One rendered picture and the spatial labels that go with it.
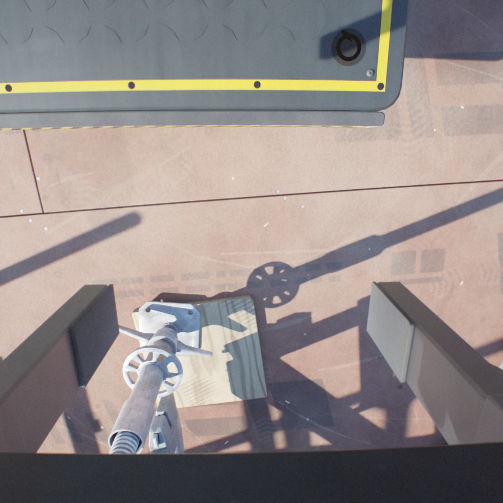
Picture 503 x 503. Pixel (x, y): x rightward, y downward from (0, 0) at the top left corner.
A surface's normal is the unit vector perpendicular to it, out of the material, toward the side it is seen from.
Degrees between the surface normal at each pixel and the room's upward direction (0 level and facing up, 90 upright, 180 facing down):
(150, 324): 0
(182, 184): 0
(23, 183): 0
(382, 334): 90
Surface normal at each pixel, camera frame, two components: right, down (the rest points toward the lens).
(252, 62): 0.03, 0.30
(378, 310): -1.00, 0.00
